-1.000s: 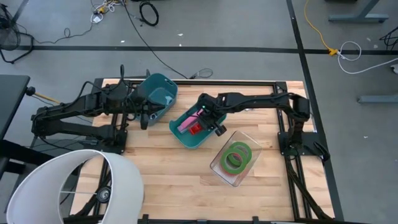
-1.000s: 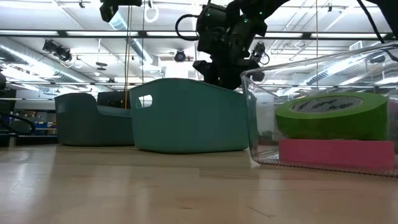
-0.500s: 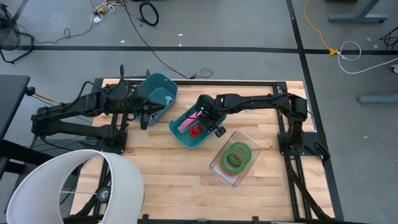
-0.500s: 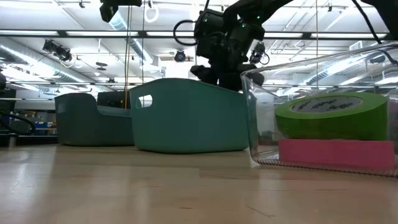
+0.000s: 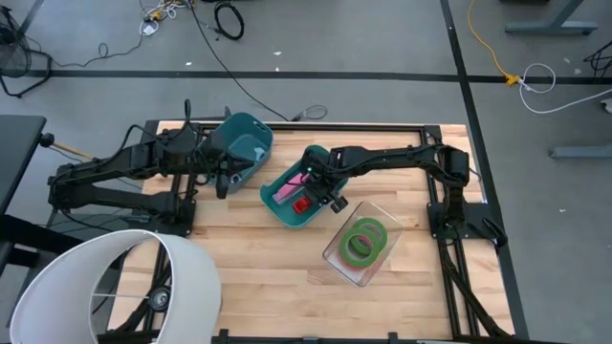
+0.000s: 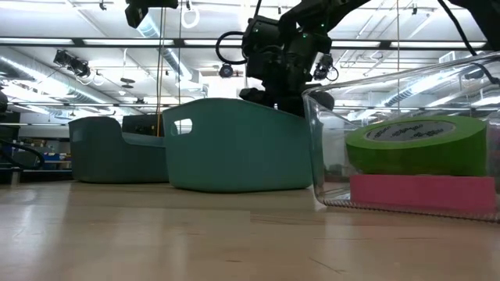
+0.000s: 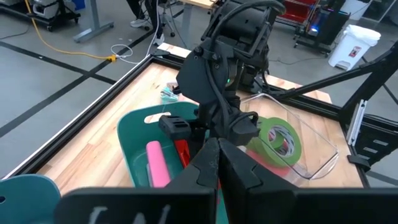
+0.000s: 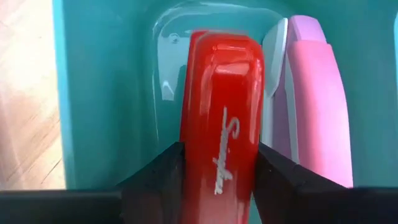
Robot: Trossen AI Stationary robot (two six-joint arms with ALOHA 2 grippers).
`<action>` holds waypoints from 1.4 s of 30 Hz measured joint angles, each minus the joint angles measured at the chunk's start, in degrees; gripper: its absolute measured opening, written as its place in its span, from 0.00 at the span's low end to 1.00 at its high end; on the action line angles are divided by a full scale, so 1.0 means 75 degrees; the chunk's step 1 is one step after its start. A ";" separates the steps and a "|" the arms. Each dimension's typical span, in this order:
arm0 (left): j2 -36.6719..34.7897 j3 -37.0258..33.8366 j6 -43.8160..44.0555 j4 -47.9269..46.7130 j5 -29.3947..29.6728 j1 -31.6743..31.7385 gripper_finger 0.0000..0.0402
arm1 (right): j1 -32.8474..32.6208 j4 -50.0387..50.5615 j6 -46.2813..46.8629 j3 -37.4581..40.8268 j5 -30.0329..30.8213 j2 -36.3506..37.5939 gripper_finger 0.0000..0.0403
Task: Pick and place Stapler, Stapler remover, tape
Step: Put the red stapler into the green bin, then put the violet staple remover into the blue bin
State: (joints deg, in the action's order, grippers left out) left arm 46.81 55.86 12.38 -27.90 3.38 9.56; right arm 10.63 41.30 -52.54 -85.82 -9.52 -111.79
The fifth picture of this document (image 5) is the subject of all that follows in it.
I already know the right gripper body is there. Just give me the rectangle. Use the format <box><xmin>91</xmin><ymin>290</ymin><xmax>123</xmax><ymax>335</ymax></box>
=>
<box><xmin>305</xmin><ymin>152</ymin><xmax>348</xmax><ymax>192</ymax></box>

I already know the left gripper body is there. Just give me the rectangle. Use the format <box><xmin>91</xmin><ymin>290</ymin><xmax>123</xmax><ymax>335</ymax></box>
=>
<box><xmin>193</xmin><ymin>129</ymin><xmax>230</xmax><ymax>179</ymax></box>

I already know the red stapler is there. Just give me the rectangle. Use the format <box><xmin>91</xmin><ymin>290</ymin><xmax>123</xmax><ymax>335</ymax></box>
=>
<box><xmin>292</xmin><ymin>194</ymin><xmax>316</xmax><ymax>216</ymax></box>

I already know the pink stapler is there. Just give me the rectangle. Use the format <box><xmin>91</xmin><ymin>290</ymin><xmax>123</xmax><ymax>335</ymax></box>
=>
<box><xmin>271</xmin><ymin>172</ymin><xmax>311</xmax><ymax>205</ymax></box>

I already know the green tape roll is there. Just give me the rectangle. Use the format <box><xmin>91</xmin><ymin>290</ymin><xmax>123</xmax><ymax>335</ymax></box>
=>
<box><xmin>352</xmin><ymin>216</ymin><xmax>389</xmax><ymax>259</ymax></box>
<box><xmin>339</xmin><ymin>225</ymin><xmax>383</xmax><ymax>269</ymax></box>

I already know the slate blue plastic bin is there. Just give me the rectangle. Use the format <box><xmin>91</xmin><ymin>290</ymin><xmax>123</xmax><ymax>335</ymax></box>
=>
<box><xmin>204</xmin><ymin>111</ymin><xmax>275</xmax><ymax>195</ymax></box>

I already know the teal plastic bin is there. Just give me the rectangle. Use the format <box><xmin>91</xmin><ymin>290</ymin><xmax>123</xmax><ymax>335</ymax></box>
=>
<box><xmin>259</xmin><ymin>144</ymin><xmax>350</xmax><ymax>229</ymax></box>

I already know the clear plastic tray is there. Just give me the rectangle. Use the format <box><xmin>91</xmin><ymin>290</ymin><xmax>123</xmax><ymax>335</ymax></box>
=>
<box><xmin>320</xmin><ymin>198</ymin><xmax>404</xmax><ymax>288</ymax></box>

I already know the table lamp white shade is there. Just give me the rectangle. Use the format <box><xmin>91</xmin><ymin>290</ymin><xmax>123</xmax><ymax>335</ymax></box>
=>
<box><xmin>9</xmin><ymin>228</ymin><xmax>224</xmax><ymax>344</ymax></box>

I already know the wooden stick black knob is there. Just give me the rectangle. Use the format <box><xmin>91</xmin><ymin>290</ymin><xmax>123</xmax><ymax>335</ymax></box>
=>
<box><xmin>37</xmin><ymin>132</ymin><xmax>98</xmax><ymax>162</ymax></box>

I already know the black desk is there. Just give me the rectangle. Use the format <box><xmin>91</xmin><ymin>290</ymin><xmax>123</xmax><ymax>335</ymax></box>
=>
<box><xmin>0</xmin><ymin>114</ymin><xmax>73</xmax><ymax>278</ymax></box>

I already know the black floor fan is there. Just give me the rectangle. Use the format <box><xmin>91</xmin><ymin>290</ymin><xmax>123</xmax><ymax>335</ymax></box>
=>
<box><xmin>0</xmin><ymin>5</ymin><xmax>54</xmax><ymax>99</ymax></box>

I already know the grey desk foot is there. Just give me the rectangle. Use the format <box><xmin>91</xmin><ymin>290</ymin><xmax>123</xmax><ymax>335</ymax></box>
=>
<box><xmin>548</xmin><ymin>144</ymin><xmax>612</xmax><ymax>161</ymax></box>
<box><xmin>504</xmin><ymin>0</ymin><xmax>600</xmax><ymax>36</ymax></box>

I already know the grey looped cable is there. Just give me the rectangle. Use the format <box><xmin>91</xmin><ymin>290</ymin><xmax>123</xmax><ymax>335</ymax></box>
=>
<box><xmin>290</xmin><ymin>104</ymin><xmax>329</xmax><ymax>122</ymax></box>

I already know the black aluminium frame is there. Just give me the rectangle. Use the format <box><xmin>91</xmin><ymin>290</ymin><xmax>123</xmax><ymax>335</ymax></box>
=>
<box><xmin>108</xmin><ymin>118</ymin><xmax>530</xmax><ymax>344</ymax></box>

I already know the long black floor cable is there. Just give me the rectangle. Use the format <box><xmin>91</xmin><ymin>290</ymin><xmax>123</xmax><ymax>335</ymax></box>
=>
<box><xmin>187</xmin><ymin>0</ymin><xmax>292</xmax><ymax>122</ymax></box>

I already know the black coiled cable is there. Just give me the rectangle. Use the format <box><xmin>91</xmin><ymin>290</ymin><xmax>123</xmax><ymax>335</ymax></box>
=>
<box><xmin>213</xmin><ymin>1</ymin><xmax>246</xmax><ymax>41</ymax></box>

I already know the white and yellow cable bundle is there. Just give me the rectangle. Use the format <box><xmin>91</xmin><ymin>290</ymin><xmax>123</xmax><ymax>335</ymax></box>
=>
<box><xmin>137</xmin><ymin>0</ymin><xmax>187</xmax><ymax>38</ymax></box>

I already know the thin black floor cable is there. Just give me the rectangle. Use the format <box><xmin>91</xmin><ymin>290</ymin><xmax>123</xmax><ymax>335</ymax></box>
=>
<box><xmin>47</xmin><ymin>32</ymin><xmax>144</xmax><ymax>69</ymax></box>

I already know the yellow extension cable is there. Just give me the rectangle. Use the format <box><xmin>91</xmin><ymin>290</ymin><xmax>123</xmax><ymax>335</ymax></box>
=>
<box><xmin>466</xmin><ymin>0</ymin><xmax>522</xmax><ymax>88</ymax></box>

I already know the white floor cable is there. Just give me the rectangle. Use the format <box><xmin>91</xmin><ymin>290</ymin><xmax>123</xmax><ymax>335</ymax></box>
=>
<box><xmin>517</xmin><ymin>62</ymin><xmax>612</xmax><ymax>116</ymax></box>

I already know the black cable bundle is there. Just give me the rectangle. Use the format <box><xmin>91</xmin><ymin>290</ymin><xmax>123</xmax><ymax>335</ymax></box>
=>
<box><xmin>581</xmin><ymin>39</ymin><xmax>612</xmax><ymax>78</ymax></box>

